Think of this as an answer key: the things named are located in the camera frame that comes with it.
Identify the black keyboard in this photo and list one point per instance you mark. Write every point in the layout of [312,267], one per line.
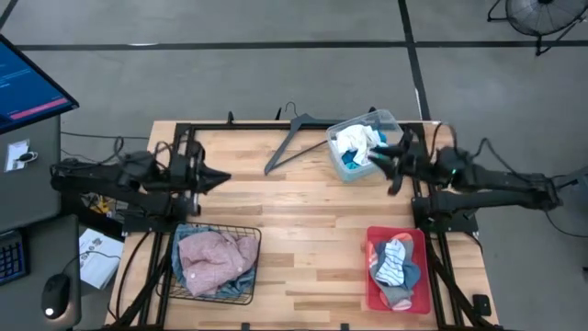
[11,257]

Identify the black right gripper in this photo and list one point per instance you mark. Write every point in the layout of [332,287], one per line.
[419,161]

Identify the grey desk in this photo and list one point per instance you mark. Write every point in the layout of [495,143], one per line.
[32,207]

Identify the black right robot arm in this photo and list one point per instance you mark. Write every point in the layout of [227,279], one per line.
[505,179]

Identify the blue denim garment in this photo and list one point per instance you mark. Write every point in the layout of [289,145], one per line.
[239,282]

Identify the yellow item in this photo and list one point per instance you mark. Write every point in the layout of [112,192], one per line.
[100,205]

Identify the black block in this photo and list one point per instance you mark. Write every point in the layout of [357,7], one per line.
[481,304]

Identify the black metal table frame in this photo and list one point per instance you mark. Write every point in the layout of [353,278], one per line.
[248,125]

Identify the monitor with blue screen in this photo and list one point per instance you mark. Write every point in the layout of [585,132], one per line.
[27,83]

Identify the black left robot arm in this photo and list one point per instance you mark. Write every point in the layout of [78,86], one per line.
[92,179]

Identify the black coat hanger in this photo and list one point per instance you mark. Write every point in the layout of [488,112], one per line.
[285,144]

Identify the red plastic bin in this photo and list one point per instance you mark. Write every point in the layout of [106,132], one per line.
[420,276]

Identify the black key fob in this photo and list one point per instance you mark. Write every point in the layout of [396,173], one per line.
[27,156]

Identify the coral sock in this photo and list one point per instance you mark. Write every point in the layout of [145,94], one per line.
[404,236]

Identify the pink woven shirt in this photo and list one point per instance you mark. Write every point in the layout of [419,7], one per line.
[211,262]

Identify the clear plastic bin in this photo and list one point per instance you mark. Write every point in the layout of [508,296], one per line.
[363,174]

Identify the white printed papers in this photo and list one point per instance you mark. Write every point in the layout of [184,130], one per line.
[98,262]

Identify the bright blue cloth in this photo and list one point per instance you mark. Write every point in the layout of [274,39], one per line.
[381,137]

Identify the white striped sock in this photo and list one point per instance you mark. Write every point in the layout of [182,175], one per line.
[392,264]

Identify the grey sock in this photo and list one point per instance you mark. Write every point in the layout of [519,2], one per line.
[392,294]

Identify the white label card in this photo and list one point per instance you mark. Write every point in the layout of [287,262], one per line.
[14,156]

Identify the black floor fan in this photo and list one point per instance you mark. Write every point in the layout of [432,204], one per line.
[542,16]

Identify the black computer mouse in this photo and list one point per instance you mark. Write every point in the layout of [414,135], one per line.
[55,296]

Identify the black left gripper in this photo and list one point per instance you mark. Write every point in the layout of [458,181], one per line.
[186,174]

